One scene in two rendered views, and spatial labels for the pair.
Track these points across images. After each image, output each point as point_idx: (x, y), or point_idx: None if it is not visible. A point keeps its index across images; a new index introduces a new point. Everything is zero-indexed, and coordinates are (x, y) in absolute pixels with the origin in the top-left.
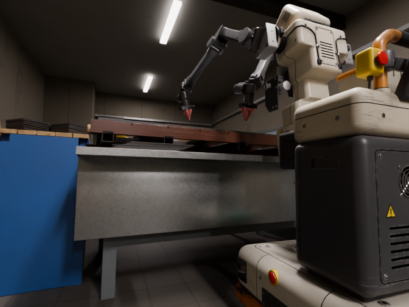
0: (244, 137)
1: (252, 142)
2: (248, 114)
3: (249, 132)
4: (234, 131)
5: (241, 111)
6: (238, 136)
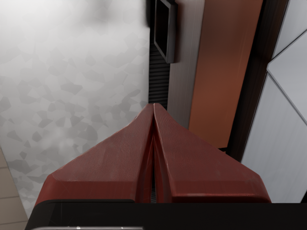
0: (182, 71)
1: (170, 109)
2: (163, 202)
3: (240, 155)
4: (275, 32)
5: (199, 142)
6: (191, 15)
